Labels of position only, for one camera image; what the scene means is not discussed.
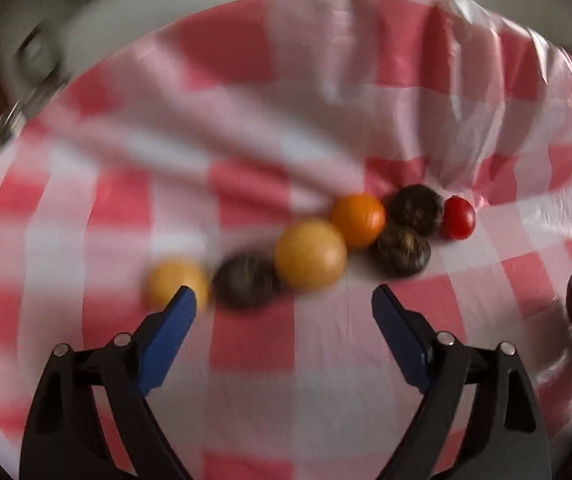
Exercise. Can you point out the small red cherry tomato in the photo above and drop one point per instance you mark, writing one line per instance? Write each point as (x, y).
(459, 218)

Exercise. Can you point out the red white checkered tablecloth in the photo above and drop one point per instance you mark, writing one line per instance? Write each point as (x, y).
(212, 134)

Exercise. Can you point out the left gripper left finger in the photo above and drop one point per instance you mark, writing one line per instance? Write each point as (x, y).
(63, 437)

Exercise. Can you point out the dark mottled passion fruit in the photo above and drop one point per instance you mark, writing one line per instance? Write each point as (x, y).
(418, 208)

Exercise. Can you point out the orange tangerine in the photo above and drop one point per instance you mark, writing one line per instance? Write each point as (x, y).
(360, 218)

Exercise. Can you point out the yellow striped round fruit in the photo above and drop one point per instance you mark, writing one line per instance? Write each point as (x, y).
(167, 276)

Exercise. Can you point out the dark purple passion fruit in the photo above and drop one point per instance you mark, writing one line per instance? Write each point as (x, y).
(246, 281)

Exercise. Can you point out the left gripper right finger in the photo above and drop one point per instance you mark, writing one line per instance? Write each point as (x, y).
(505, 437)

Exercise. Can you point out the dark passion fruit front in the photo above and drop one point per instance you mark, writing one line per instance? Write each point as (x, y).
(400, 252)

